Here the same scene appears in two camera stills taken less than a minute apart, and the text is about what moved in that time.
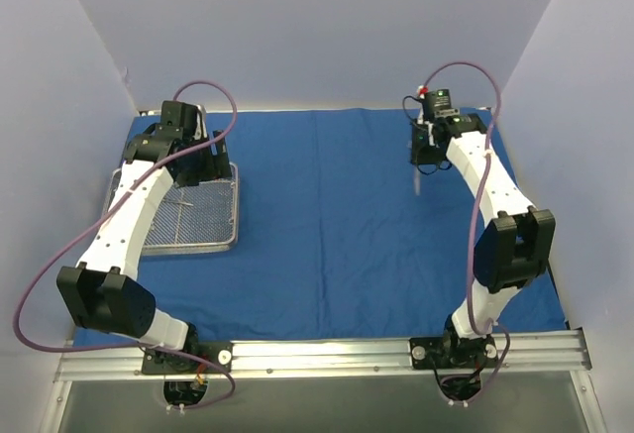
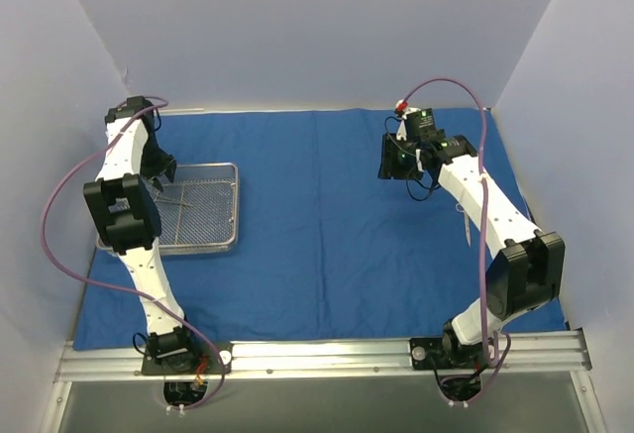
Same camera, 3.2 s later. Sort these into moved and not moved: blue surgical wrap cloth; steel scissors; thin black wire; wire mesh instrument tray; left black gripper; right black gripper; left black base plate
Moved: steel scissors; thin black wire; right black gripper; left black gripper
Not moved: left black base plate; blue surgical wrap cloth; wire mesh instrument tray
